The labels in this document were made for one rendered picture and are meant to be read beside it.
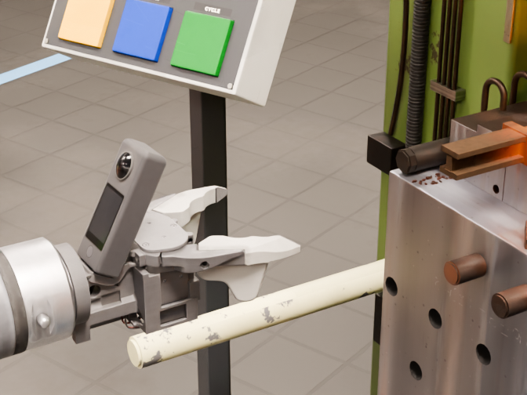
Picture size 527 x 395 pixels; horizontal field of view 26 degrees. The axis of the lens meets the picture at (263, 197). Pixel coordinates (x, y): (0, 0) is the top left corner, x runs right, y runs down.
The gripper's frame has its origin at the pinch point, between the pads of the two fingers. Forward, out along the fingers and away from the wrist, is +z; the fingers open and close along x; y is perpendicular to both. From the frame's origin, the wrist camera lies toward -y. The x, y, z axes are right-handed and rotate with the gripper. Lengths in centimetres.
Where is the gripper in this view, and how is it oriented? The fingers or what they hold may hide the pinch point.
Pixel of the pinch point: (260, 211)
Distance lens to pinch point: 106.7
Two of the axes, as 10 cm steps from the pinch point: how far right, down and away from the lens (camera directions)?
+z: 8.6, -2.2, 4.6
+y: 0.0, 9.0, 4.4
